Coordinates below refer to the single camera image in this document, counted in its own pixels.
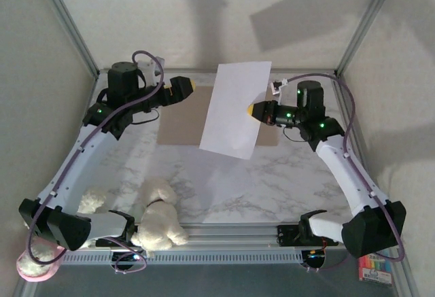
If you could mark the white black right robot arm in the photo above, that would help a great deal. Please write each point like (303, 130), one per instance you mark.
(346, 174)

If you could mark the aluminium frame post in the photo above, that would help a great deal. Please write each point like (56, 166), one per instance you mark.
(69, 25)
(365, 25)

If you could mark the aluminium back rail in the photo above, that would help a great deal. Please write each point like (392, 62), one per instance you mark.
(190, 71)

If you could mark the white plush toy pink outfit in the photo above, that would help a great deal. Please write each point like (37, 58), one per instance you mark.
(34, 266)

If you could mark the brown cardboard folder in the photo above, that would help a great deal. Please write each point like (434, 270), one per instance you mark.
(183, 120)

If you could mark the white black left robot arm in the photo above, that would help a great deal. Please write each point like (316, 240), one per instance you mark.
(78, 161)

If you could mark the white paper sheet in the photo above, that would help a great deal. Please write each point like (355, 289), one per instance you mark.
(231, 106)

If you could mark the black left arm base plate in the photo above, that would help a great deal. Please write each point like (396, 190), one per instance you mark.
(103, 243)

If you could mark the white plush dog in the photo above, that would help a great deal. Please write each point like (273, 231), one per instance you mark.
(159, 222)

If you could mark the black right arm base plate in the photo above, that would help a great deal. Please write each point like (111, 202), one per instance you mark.
(287, 236)

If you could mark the highlighter pen pack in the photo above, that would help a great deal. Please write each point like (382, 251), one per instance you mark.
(374, 271)

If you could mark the aluminium side rail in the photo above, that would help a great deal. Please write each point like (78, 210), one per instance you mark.
(365, 161)

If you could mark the aluminium front rail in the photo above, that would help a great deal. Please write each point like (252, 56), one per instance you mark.
(231, 234)

